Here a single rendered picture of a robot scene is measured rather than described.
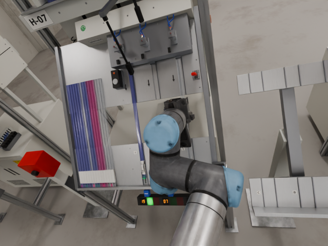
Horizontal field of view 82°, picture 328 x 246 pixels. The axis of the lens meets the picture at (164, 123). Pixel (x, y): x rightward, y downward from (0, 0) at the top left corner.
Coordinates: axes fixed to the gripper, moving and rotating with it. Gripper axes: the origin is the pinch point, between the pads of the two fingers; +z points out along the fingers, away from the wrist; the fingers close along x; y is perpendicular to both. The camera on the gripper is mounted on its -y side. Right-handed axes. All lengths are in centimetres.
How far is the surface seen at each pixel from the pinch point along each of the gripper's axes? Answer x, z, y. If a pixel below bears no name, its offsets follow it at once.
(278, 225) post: -40, 43, -86
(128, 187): 30.1, -2.8, -29.4
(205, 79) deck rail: -9.2, 5.5, 11.4
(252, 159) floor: -34, 83, -59
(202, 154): -4.3, 1.5, -17.8
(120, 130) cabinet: 52, 41, -12
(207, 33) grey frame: -12.1, 19.3, 30.4
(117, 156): 34.6, 1.8, -16.0
